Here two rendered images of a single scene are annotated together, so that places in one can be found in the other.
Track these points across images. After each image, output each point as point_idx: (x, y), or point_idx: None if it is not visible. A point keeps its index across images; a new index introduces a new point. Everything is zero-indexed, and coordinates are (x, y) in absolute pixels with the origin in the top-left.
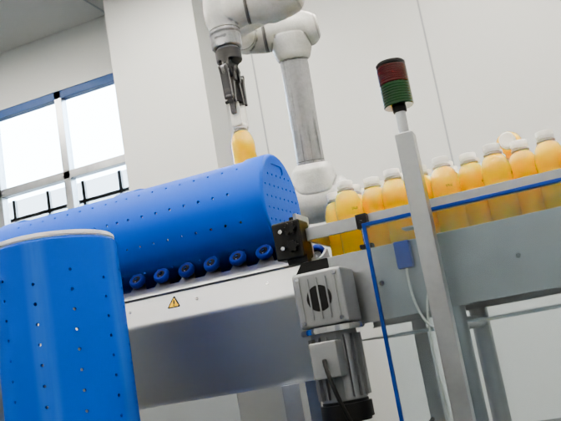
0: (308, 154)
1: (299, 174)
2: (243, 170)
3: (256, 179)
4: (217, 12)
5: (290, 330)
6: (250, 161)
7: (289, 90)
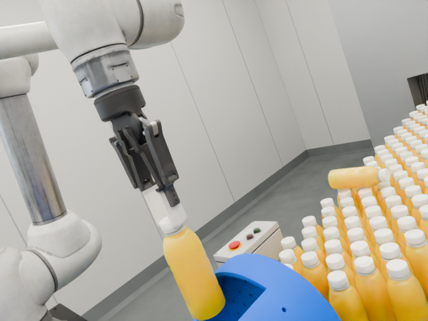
0: (56, 208)
1: (53, 236)
2: (299, 307)
3: (332, 312)
4: (107, 16)
5: None
6: (282, 284)
7: (17, 135)
